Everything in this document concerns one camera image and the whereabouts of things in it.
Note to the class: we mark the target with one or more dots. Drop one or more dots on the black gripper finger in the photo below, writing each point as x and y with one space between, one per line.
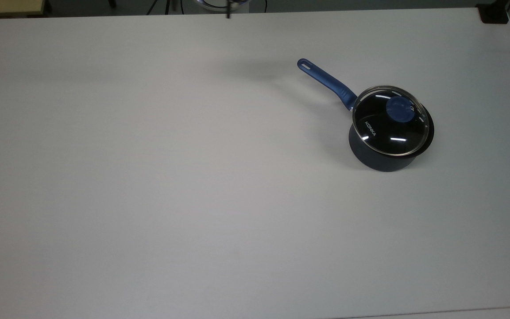
228 12

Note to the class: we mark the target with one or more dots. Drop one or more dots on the glass lid with blue knob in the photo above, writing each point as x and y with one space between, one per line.
390 122

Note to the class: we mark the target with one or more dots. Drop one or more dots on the light wooden table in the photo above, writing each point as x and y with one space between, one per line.
7 6

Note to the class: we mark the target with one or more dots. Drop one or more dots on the black table clamp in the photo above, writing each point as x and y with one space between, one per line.
494 13

